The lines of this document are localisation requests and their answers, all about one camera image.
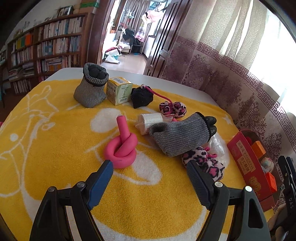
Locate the wooden door frame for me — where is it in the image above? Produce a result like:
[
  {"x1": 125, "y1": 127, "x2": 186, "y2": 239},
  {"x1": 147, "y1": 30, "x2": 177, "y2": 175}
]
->
[{"x1": 89, "y1": 0, "x2": 116, "y2": 68}]

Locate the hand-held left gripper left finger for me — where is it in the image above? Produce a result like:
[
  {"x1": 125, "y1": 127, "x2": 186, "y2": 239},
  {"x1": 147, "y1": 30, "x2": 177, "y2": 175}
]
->
[{"x1": 30, "y1": 159, "x2": 114, "y2": 241}]

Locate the framed picture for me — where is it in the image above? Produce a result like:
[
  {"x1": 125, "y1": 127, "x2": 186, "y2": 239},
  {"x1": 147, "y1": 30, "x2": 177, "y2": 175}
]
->
[{"x1": 57, "y1": 6, "x2": 73, "y2": 17}]

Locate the white roll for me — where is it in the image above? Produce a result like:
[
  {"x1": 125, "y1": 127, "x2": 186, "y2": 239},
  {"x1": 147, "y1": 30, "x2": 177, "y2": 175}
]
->
[{"x1": 136, "y1": 113, "x2": 167, "y2": 135}]

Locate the coat rack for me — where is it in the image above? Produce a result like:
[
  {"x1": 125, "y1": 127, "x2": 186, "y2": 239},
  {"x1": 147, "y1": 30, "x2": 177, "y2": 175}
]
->
[{"x1": 117, "y1": 8, "x2": 137, "y2": 56}]

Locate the red cardboard box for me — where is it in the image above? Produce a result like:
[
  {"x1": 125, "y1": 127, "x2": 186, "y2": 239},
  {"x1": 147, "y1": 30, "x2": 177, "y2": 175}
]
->
[{"x1": 227, "y1": 130, "x2": 285, "y2": 212}]

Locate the white bag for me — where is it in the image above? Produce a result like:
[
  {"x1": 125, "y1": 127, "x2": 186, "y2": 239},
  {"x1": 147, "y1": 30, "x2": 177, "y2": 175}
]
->
[{"x1": 105, "y1": 47, "x2": 121, "y2": 65}]

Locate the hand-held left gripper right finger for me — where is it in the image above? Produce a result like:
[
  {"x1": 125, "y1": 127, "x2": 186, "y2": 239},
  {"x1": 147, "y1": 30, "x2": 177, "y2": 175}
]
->
[{"x1": 186, "y1": 160, "x2": 271, "y2": 241}]

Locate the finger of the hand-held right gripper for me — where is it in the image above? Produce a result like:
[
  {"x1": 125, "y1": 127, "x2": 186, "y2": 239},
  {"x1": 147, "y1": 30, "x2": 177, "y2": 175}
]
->
[{"x1": 277, "y1": 155, "x2": 295, "y2": 184}]

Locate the clear plastic bag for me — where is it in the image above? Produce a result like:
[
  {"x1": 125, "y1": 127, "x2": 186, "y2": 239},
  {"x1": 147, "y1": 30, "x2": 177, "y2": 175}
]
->
[{"x1": 208, "y1": 134, "x2": 225, "y2": 163}]

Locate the person's right hand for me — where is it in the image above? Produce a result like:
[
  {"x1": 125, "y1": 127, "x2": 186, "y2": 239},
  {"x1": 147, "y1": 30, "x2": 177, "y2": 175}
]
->
[{"x1": 267, "y1": 204, "x2": 287, "y2": 235}]

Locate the wooden bookshelf with books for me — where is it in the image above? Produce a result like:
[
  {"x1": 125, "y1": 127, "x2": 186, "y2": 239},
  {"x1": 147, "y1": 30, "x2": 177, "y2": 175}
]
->
[{"x1": 0, "y1": 13, "x2": 90, "y2": 95}]

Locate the grey work glove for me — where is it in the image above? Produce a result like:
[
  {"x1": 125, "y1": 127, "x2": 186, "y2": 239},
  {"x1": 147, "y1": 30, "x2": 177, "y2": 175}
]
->
[
  {"x1": 149, "y1": 112, "x2": 218, "y2": 157},
  {"x1": 73, "y1": 62, "x2": 110, "y2": 108}
]

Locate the knotted pink foam roller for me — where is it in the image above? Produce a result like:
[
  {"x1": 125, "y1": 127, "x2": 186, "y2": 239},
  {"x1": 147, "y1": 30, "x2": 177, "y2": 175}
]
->
[{"x1": 104, "y1": 115, "x2": 137, "y2": 169}]

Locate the rolled grey work glove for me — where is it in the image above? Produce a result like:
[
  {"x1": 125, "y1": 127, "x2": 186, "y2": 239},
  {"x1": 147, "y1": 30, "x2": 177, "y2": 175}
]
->
[{"x1": 73, "y1": 62, "x2": 110, "y2": 108}]

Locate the leopard print plush toy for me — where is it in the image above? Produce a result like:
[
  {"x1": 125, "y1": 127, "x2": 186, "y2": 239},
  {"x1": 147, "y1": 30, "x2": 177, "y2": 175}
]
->
[
  {"x1": 159, "y1": 101, "x2": 187, "y2": 118},
  {"x1": 181, "y1": 146, "x2": 225, "y2": 181}
]

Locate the patterned lace curtain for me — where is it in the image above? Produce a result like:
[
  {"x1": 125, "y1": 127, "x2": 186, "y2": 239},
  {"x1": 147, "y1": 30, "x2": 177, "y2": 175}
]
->
[{"x1": 159, "y1": 0, "x2": 296, "y2": 167}]

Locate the yellow green carton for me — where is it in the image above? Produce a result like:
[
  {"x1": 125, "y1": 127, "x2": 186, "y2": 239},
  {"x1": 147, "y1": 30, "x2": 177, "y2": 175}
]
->
[{"x1": 106, "y1": 77, "x2": 133, "y2": 106}]

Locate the black knit toy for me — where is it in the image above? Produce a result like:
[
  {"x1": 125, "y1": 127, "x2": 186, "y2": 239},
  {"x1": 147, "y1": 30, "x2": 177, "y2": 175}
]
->
[{"x1": 131, "y1": 85, "x2": 171, "y2": 109}]

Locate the yellow white towel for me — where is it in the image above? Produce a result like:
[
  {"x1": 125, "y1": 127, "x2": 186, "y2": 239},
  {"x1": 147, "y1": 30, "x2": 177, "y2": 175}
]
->
[{"x1": 0, "y1": 79, "x2": 275, "y2": 241}]

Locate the pile of dark clothes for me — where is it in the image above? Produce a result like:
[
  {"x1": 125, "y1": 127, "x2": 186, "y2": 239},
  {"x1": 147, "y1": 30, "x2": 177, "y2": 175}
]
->
[{"x1": 120, "y1": 27, "x2": 142, "y2": 47}]

